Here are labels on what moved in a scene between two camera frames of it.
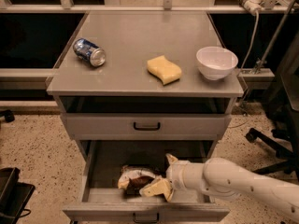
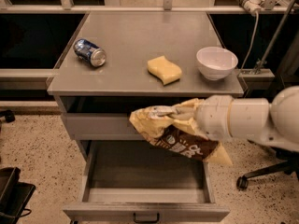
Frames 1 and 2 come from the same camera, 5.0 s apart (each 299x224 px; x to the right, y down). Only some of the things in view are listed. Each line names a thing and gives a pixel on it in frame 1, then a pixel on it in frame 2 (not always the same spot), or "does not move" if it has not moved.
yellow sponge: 165,70 does not move
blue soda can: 90,51 does not move
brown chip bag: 133,178 to 182,136
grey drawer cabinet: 135,87 does not move
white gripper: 175,174 to 212,116
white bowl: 216,63 does not move
